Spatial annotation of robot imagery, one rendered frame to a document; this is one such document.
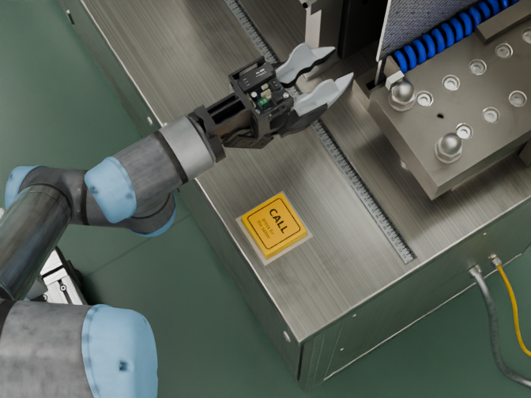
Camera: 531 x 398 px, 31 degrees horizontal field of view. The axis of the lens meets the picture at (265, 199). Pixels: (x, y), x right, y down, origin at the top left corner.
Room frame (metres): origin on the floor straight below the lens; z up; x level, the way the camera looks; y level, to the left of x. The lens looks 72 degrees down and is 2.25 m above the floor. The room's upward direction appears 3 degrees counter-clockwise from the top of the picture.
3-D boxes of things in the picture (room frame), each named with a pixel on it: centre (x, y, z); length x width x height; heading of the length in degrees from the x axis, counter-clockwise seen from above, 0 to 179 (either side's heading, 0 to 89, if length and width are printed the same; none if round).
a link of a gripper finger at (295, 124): (0.48, -0.04, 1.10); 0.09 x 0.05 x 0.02; 110
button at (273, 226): (0.39, -0.01, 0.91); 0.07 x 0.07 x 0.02; 29
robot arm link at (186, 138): (0.44, 0.09, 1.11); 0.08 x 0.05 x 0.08; 29
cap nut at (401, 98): (0.52, -0.19, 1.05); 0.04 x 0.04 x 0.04
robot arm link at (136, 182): (0.40, 0.16, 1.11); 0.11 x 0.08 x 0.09; 119
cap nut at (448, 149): (0.44, -0.25, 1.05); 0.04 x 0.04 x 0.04
